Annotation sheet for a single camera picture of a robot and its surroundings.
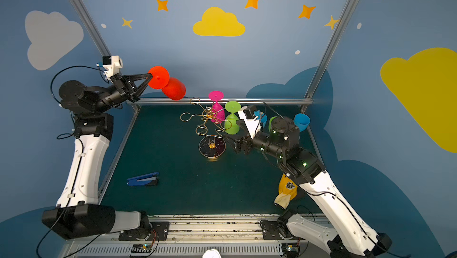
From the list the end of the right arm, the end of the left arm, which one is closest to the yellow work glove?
the end of the right arm

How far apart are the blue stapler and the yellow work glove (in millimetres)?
604

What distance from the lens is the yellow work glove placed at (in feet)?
2.65

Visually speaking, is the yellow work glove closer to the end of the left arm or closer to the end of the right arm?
the end of the right arm

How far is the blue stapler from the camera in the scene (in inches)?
34.6

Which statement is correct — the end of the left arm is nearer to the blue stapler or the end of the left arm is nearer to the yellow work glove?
the blue stapler
